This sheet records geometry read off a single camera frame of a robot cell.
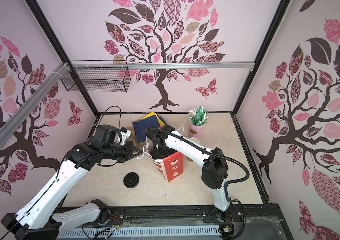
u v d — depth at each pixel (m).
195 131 0.96
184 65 0.94
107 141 0.52
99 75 0.95
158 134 0.58
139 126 1.08
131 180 0.83
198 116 0.95
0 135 0.54
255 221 0.73
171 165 0.71
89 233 0.70
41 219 0.39
